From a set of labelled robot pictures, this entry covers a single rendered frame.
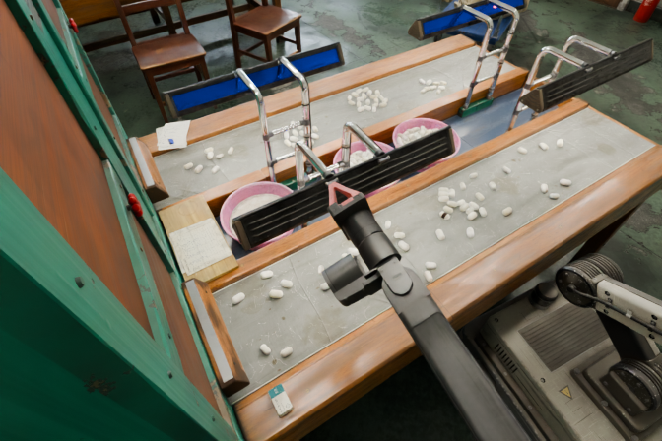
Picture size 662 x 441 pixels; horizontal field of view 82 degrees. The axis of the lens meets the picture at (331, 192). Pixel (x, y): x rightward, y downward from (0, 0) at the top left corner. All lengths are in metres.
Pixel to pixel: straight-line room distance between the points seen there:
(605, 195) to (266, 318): 1.21
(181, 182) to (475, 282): 1.05
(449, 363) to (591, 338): 1.08
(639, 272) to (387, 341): 1.78
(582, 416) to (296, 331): 0.89
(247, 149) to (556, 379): 1.32
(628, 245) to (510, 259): 1.46
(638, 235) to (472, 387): 2.28
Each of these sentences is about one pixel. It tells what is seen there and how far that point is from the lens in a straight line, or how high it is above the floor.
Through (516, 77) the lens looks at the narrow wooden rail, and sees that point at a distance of 2.13.
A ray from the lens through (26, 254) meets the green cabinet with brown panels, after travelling 0.26.
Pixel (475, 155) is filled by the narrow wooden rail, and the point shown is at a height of 0.76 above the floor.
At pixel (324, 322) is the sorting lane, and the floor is 0.74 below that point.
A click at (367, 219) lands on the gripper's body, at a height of 1.23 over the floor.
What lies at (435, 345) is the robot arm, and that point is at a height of 1.22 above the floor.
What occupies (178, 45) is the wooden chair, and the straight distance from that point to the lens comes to 3.09.
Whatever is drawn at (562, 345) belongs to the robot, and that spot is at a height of 0.47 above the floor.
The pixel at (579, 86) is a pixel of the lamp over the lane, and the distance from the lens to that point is 1.50.
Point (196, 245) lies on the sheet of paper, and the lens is 1.24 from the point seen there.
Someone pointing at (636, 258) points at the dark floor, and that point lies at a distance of 2.64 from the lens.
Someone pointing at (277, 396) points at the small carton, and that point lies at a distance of 0.99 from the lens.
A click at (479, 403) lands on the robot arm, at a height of 1.22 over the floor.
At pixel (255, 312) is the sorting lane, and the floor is 0.74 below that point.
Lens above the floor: 1.74
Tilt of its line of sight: 48 degrees down
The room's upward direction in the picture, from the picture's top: straight up
